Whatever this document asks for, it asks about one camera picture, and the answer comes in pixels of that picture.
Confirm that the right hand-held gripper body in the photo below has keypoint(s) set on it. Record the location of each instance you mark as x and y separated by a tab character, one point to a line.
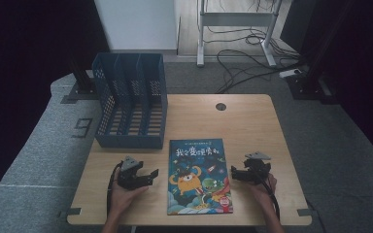
258	168

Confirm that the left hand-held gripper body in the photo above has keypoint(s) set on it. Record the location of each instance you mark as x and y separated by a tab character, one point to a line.
128	179

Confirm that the colourful cartoon picture book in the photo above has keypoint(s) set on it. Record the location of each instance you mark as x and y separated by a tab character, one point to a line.
199	176

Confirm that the person's left hand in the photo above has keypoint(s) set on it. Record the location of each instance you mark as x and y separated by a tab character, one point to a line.
123	199

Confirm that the person's right hand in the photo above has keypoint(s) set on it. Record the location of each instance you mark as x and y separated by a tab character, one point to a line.
261	192

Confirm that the blue plastic file rack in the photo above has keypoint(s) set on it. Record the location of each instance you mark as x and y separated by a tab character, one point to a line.
129	106

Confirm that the dark round table grommet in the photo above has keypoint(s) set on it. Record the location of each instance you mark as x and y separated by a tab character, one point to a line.
220	106

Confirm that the black metal stand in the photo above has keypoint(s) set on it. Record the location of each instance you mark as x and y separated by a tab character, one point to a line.
309	84
82	85

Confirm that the white power strip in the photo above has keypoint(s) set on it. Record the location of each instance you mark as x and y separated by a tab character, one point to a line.
289	73

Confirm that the white partition panel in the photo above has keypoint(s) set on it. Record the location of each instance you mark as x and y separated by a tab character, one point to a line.
136	24

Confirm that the black curtain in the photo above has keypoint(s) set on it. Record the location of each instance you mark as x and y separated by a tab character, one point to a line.
362	64
29	48

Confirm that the white metal desk frame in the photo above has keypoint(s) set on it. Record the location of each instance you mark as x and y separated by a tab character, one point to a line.
236	18

